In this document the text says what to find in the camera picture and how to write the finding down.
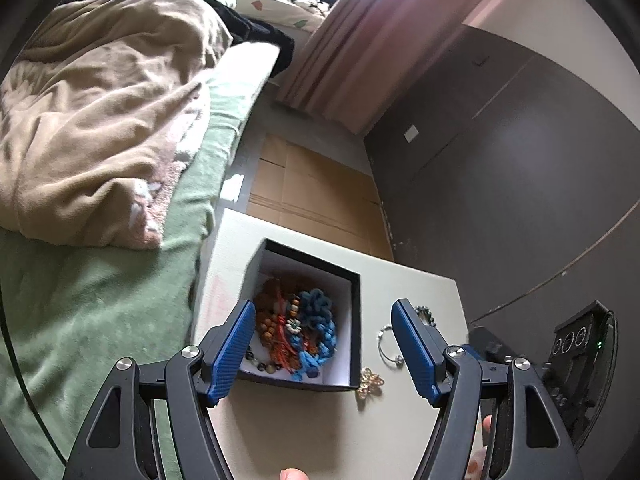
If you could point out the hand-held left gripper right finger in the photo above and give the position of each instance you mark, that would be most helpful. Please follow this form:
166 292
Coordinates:
415 350

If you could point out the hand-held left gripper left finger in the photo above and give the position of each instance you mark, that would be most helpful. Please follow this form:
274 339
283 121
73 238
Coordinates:
230 355

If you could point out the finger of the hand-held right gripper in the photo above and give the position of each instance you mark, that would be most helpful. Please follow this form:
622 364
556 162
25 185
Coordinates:
487 345

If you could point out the gold butterfly brooch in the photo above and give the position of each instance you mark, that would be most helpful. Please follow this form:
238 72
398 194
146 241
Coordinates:
370 381

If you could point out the black square box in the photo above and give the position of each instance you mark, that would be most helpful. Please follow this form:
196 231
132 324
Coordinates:
300 267

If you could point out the person's right hand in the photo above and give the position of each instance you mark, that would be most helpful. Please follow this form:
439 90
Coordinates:
488 422

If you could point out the person's left hand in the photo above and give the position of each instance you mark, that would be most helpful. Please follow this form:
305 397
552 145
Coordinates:
295 475

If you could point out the silver bangle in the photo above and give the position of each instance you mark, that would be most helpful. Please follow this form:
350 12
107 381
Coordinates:
384 330

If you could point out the dark grey wardrobe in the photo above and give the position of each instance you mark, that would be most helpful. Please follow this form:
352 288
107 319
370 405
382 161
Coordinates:
500 185

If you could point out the white paper scrap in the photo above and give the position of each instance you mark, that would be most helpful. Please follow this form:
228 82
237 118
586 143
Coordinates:
233 188

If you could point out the flat cardboard sheet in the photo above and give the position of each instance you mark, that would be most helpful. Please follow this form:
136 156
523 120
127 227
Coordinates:
320 195

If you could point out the beige blanket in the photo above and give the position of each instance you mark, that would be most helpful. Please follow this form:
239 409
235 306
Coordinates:
100 110

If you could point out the pink curtain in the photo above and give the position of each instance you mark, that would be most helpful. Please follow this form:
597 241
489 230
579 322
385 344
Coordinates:
360 50

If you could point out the black clothing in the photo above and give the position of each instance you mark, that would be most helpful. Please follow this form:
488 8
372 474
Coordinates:
260 35

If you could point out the printed white sheet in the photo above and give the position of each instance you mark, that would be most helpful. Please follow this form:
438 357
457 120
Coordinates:
280 10

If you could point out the white wall socket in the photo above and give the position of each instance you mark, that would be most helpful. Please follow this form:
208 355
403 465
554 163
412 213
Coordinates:
411 134

